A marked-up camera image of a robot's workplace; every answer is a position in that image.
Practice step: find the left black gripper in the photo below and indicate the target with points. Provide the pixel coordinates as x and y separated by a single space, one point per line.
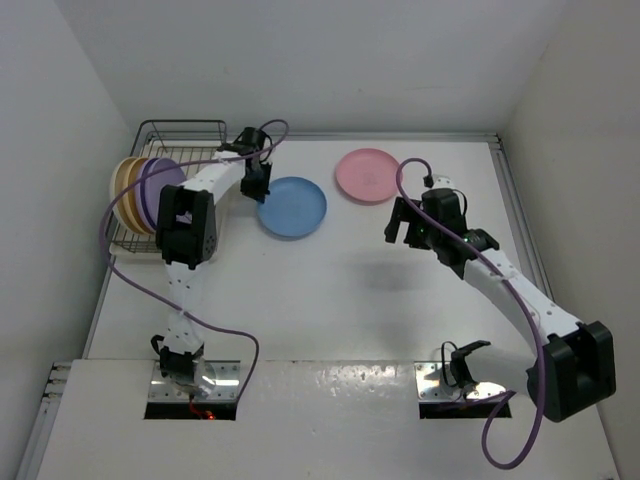
259 191

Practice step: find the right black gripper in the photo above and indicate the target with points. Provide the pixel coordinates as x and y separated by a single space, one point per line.
403 213

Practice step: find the blue plate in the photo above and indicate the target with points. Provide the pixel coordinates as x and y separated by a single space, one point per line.
295 208

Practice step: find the pink plate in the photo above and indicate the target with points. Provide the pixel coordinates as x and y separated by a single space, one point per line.
367 175

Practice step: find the purple plate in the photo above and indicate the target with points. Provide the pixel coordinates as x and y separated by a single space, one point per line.
146 196
167 173

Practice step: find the orange plate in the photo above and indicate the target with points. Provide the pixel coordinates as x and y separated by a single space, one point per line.
128 174

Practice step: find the cream plate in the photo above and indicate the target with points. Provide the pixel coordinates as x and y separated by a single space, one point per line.
115 188

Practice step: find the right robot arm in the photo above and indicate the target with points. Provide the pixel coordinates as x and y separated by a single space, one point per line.
574 364

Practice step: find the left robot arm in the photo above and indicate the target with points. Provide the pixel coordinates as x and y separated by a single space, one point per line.
187 237

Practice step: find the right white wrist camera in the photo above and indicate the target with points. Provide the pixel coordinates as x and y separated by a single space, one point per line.
436 181

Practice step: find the grey wire dish rack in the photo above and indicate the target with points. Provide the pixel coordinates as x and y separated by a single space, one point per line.
181 140

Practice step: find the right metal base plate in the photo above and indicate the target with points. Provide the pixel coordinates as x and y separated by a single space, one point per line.
431 387

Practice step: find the metal base plate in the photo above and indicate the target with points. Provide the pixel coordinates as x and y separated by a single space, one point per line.
210 382
431 387

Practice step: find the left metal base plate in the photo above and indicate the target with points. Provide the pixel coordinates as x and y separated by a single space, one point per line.
210 382

